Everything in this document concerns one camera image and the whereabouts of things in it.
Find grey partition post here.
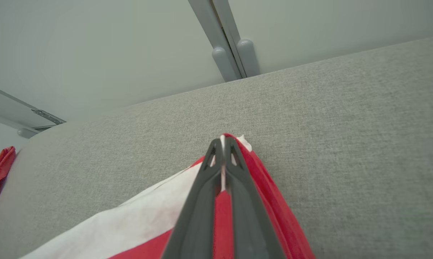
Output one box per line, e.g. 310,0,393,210
188,0,261,82

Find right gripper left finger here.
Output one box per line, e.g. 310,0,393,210
161,139,225,259

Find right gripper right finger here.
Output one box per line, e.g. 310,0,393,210
224,137,286,259

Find grey fabric sofa cushion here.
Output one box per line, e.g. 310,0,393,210
0,34,433,259

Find grey metal stand frame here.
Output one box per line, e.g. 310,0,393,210
0,83,66,139

